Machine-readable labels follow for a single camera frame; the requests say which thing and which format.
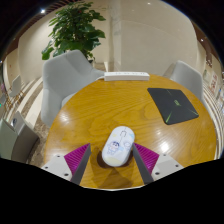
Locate white power strip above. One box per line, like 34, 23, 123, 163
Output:
103, 71, 151, 82

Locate black mouse pad green lines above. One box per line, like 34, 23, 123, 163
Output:
147, 87, 200, 126

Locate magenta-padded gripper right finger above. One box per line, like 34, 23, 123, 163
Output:
132, 142, 184, 185

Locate grey-green lounge chair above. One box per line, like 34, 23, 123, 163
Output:
0, 118, 18, 160
11, 111, 41, 164

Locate grey upholstered armchair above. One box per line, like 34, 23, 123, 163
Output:
40, 49, 106, 128
163, 60, 205, 101

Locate red and white poster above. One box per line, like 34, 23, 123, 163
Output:
209, 73, 220, 95

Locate potted green leafy plant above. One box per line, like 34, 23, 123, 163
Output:
41, 1, 107, 63

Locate white cartoon-print computer mouse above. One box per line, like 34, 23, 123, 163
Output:
101, 125, 136, 168

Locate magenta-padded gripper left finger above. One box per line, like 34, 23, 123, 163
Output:
41, 143, 92, 186

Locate white background chair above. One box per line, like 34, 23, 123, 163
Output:
8, 74, 24, 101

